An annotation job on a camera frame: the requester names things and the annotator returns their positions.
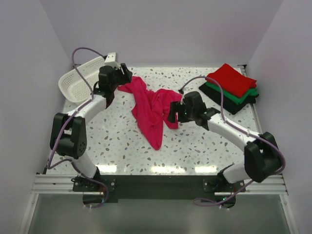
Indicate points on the folded green t-shirt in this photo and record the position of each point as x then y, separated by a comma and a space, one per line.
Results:
237, 100

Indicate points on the white perforated plastic basket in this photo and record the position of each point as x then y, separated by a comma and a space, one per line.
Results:
72, 85

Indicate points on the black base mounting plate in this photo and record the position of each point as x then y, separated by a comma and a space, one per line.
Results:
112, 188

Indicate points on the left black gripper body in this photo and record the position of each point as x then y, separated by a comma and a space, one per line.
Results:
118, 75

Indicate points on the folded black t-shirt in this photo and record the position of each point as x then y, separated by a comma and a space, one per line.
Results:
228, 105

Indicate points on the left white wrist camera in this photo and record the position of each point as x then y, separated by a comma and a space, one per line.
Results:
111, 60

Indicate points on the magenta pink t-shirt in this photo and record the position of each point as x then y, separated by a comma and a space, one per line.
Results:
151, 109

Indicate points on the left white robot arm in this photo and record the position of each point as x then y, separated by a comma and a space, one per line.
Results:
68, 140

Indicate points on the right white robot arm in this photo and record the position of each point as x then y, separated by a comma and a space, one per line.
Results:
262, 157

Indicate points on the aluminium frame rail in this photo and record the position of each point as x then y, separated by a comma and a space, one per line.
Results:
63, 184

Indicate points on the folded red t-shirt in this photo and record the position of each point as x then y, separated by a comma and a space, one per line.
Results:
231, 81

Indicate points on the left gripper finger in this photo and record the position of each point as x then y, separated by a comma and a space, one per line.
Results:
124, 85
127, 74

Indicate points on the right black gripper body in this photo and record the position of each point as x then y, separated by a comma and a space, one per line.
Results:
186, 115

